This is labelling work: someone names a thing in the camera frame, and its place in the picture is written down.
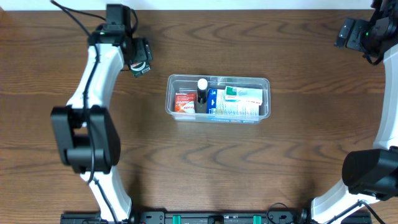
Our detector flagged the red Panadol box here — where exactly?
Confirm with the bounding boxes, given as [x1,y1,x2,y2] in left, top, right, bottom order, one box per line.
[175,93,197,114]

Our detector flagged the blue fever patch packet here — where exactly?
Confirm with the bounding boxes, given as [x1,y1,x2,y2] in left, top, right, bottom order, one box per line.
[206,89,259,118]

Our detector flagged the green round-logo small box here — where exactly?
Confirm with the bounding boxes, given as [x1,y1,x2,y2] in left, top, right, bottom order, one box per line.
[129,62,150,78]

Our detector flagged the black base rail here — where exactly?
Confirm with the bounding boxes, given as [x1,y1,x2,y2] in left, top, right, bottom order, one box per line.
[60,210,372,224]

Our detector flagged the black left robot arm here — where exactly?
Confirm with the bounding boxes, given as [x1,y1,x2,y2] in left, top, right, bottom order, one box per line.
[50,4,153,223]

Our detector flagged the clear plastic container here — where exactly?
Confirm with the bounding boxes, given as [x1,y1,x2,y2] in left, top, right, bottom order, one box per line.
[165,74,271,124]

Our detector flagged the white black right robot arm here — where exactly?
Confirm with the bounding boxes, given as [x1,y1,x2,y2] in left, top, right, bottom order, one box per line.
[292,0,397,223]

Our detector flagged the white green medicine box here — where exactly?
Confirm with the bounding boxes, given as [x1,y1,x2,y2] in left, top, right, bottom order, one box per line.
[225,86,263,105]

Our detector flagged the black tube with white cap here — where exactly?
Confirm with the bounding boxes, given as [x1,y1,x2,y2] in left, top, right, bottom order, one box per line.
[196,78,208,113]

